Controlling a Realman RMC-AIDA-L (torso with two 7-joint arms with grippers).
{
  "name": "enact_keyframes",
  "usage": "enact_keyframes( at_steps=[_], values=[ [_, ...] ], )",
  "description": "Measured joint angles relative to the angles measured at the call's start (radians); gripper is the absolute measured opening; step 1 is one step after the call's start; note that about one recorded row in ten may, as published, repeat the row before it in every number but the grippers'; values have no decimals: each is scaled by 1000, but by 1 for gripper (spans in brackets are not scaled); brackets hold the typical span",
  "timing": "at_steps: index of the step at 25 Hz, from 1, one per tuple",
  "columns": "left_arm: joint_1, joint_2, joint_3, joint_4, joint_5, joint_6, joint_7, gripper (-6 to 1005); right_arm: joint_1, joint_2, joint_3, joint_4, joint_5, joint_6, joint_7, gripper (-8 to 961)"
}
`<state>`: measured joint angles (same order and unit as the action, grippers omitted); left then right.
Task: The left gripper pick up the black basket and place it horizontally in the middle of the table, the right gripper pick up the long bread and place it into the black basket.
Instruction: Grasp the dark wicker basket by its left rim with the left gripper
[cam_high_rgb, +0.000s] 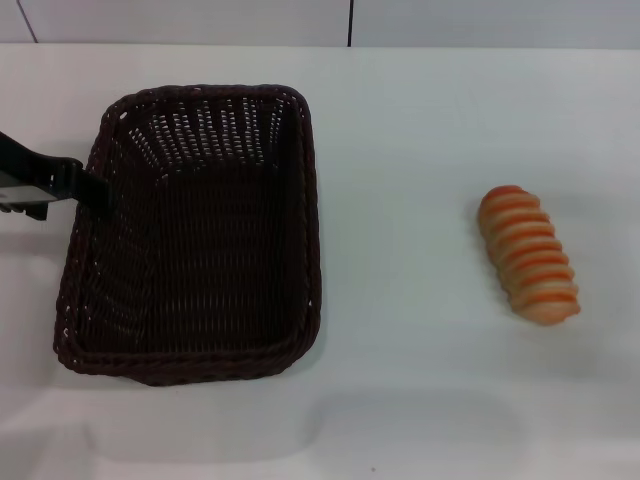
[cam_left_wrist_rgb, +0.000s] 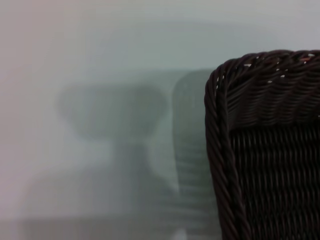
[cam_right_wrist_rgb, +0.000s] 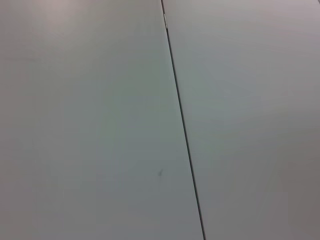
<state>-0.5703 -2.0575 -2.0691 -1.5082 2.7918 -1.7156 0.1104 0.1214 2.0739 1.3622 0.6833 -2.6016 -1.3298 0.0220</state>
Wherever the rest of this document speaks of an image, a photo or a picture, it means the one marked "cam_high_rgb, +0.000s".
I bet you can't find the dark brown wicker basket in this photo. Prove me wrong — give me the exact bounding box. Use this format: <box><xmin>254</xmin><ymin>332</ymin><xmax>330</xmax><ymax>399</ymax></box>
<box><xmin>53</xmin><ymin>83</ymin><xmax>322</xmax><ymax>389</ymax></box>

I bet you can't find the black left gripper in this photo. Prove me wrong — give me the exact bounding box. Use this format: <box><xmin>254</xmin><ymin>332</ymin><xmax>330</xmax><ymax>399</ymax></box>
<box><xmin>0</xmin><ymin>130</ymin><xmax>113</xmax><ymax>222</ymax></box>

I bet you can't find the orange striped bread roll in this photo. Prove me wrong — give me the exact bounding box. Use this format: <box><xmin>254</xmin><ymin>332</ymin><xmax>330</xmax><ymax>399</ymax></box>
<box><xmin>477</xmin><ymin>184</ymin><xmax>582</xmax><ymax>329</ymax></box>

